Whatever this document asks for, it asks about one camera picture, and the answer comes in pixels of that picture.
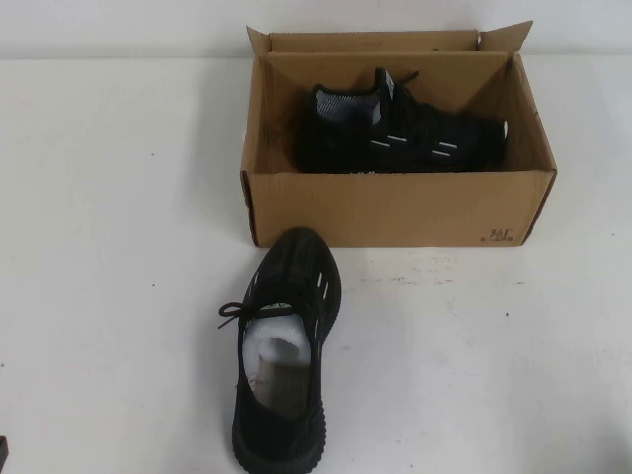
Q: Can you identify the white foam shoe stuffing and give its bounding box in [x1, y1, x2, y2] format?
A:
[245, 318, 313, 369]

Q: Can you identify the black knit sneaker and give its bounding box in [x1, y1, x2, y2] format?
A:
[295, 67, 513, 175]
[218, 226, 347, 474]

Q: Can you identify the brown cardboard shoe box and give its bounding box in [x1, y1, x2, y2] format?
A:
[240, 20, 558, 248]

